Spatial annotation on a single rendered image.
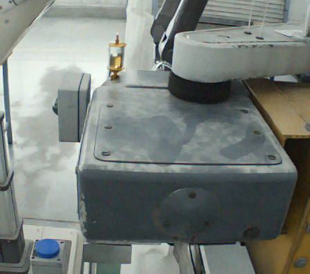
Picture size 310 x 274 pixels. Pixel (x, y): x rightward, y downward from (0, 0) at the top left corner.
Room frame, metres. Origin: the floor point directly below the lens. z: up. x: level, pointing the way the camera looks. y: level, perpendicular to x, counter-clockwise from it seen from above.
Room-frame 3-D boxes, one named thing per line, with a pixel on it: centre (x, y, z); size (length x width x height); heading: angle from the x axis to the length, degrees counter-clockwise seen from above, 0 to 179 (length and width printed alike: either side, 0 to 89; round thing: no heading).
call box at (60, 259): (0.70, 0.24, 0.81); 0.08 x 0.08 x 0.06; 6
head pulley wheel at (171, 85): (0.56, -0.06, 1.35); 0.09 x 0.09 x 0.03
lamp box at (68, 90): (0.58, 0.13, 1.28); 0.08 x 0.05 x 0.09; 6
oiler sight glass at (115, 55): (0.60, 0.07, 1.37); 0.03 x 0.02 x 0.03; 6
